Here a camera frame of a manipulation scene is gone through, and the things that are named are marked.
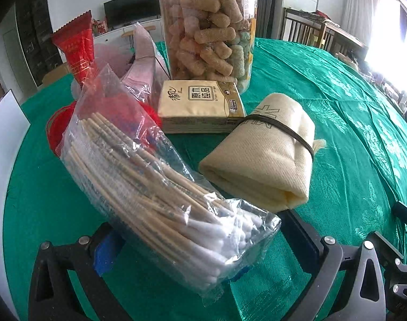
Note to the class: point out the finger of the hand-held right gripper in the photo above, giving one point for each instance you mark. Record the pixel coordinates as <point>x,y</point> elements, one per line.
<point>387,245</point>
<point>406,215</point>

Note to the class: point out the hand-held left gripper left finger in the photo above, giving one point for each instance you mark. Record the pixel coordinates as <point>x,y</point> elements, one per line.
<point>104,255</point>

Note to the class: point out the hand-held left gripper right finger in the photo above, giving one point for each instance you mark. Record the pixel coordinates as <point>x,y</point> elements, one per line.
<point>302,240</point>

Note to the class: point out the clear bag of cotton swabs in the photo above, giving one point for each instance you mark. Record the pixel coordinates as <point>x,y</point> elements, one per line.
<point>140,180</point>

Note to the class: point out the small red yarn ball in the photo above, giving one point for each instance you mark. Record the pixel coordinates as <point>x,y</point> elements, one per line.
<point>54,130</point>

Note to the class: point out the white board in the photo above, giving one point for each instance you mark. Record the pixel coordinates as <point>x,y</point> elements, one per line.
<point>6,140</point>

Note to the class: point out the folded beige cloth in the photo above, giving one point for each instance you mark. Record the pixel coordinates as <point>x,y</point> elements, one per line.
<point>263,164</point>

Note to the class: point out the plain green tablecloth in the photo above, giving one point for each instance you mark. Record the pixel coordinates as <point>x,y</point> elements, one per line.
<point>32,190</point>

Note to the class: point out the shiny patterned green tablecloth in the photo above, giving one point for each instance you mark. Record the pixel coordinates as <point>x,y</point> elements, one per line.
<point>350,113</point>

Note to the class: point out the dark rubber band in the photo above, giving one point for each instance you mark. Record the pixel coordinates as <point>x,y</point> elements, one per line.
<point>257,117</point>

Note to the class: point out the beige tissue pack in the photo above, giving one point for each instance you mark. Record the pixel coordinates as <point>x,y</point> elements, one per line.
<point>196,100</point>

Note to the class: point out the wooden dining table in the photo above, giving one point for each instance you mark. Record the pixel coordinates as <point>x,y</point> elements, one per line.
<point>347,38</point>

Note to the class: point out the clear packet of pink sheets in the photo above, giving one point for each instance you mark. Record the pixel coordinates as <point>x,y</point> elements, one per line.
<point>141,70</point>

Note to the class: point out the pink mesh bath sponge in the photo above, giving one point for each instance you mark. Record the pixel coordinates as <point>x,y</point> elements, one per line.
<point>109,57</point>

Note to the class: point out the red snack packet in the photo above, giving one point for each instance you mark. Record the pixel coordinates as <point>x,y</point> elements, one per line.
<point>77,50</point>

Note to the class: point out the white curtain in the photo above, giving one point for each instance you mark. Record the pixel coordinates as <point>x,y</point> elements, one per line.
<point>362,6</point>

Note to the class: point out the wooden chair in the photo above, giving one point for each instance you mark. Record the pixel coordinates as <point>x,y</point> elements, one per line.
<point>300,26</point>

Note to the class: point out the white television cabinet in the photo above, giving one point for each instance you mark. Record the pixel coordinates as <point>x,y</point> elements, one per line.
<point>118,35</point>

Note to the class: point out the clear plastic snack jar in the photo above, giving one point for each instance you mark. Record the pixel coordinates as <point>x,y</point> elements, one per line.
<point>203,40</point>

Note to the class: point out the dark tall cabinet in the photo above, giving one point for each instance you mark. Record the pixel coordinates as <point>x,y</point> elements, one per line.
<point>36,40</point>

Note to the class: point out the red gift box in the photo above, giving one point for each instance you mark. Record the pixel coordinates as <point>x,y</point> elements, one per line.
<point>99,26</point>

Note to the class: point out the black television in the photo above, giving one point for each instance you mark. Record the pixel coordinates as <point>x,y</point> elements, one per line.
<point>133,8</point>

